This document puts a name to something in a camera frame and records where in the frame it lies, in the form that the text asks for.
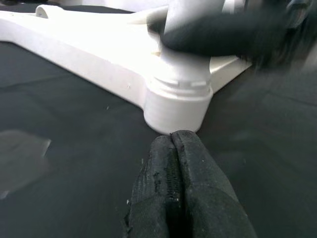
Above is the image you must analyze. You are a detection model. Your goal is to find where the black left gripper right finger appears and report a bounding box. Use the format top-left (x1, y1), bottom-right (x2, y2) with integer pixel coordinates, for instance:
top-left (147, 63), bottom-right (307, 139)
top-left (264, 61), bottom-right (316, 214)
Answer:
top-left (170, 130), bottom-right (258, 238)

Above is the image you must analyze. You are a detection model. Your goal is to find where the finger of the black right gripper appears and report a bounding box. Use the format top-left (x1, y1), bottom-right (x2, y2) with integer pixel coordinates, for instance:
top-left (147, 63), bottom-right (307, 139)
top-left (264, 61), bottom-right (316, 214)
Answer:
top-left (160, 7), bottom-right (273, 59)

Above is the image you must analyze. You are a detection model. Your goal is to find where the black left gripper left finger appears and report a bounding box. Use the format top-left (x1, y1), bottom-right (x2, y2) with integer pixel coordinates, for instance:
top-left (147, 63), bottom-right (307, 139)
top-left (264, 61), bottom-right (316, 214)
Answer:
top-left (123, 135), bottom-right (185, 238)

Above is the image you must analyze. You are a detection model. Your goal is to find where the white plastic children table top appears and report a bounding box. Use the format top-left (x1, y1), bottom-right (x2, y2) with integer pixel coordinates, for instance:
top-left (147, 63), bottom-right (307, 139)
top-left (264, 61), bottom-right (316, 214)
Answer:
top-left (0, 3), bottom-right (253, 133)

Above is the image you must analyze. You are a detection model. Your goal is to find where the black tablecloth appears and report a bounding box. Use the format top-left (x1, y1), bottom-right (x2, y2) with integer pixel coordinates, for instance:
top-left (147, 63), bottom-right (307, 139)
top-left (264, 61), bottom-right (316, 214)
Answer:
top-left (0, 3), bottom-right (317, 238)

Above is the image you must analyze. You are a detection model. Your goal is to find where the clear tape piece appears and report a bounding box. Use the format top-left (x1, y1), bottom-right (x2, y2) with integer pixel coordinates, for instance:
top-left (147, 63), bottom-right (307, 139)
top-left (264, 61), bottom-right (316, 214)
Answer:
top-left (0, 130), bottom-right (53, 199)

